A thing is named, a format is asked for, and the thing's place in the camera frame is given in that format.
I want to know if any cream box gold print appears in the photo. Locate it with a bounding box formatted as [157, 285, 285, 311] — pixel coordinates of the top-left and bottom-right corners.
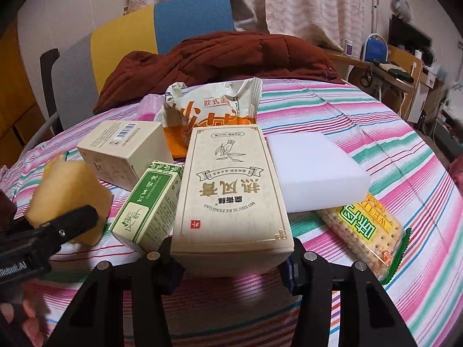
[170, 125, 294, 277]

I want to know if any wooden desk with clutter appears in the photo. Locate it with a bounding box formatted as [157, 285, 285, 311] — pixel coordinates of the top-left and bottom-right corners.
[323, 14, 446, 124]

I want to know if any person's left hand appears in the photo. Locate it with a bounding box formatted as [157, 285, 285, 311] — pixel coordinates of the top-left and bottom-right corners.
[1, 298, 44, 347]

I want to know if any green white small box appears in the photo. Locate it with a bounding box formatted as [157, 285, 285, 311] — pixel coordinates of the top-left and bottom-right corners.
[110, 161, 184, 253]

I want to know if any cream tall medicine box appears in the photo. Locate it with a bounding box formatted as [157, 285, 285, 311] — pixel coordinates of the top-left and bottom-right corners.
[77, 120, 173, 191]

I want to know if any wooden wardrobe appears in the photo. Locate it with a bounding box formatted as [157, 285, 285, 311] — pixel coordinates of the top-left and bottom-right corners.
[0, 21, 45, 167]

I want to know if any striped pink green tablecloth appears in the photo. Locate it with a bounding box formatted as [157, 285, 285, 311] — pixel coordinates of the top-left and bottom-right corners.
[1, 80, 462, 346]

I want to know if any pink hair roller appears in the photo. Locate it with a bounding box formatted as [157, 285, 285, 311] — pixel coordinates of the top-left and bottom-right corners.
[137, 94, 165, 121]

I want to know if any grey yellow blue chair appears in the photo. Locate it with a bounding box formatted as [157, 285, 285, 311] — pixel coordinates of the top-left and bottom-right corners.
[40, 0, 234, 134]

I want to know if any orange white snack bag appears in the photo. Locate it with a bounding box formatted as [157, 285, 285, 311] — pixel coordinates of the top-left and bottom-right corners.
[155, 77, 262, 160]

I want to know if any dark red quilted jacket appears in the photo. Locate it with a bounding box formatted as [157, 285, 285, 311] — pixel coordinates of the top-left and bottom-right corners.
[93, 32, 342, 114]

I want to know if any blue folding chair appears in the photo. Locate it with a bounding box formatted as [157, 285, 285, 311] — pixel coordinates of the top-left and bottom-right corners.
[361, 33, 388, 62]

